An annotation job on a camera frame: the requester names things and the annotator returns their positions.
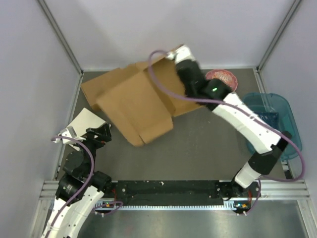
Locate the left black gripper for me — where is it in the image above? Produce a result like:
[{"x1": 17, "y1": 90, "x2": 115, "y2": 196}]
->
[{"x1": 74, "y1": 121, "x2": 112, "y2": 176}]

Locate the cardboard box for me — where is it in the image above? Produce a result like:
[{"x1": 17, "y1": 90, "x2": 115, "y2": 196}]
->
[
  {"x1": 96, "y1": 56, "x2": 200, "y2": 146},
  {"x1": 81, "y1": 68, "x2": 123, "y2": 112}
]

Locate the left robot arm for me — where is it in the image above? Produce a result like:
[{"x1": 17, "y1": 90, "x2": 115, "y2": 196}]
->
[{"x1": 42, "y1": 122, "x2": 112, "y2": 238}]

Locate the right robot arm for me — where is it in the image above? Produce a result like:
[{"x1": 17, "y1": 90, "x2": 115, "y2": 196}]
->
[{"x1": 175, "y1": 59, "x2": 291, "y2": 196}]

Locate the white square board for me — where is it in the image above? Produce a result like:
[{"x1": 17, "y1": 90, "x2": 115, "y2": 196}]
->
[{"x1": 67, "y1": 108, "x2": 106, "y2": 137}]

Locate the pink plate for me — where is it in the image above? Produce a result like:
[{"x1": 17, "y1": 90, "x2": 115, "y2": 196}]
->
[{"x1": 205, "y1": 69, "x2": 238, "y2": 92}]

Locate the dark blue dish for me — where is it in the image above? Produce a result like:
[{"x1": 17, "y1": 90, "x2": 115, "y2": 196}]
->
[{"x1": 257, "y1": 112, "x2": 279, "y2": 129}]

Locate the teal plastic bin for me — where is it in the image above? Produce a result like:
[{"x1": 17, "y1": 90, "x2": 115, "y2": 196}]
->
[{"x1": 242, "y1": 93, "x2": 302, "y2": 150}]

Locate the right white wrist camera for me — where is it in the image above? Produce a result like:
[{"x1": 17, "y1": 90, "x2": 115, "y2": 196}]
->
[{"x1": 165, "y1": 45, "x2": 196, "y2": 64}]

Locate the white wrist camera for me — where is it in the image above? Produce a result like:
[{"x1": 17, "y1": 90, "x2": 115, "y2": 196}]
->
[
  {"x1": 51, "y1": 126, "x2": 84, "y2": 144},
  {"x1": 165, "y1": 45, "x2": 196, "y2": 64}
]

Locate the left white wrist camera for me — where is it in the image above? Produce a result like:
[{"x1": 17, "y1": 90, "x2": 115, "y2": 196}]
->
[{"x1": 51, "y1": 126, "x2": 84, "y2": 144}]

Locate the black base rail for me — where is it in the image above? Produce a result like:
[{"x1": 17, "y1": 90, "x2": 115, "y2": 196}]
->
[{"x1": 105, "y1": 180, "x2": 252, "y2": 204}]

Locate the grey slotted cable duct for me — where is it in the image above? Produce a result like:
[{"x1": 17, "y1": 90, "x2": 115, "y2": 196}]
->
[{"x1": 94, "y1": 200, "x2": 251, "y2": 211}]

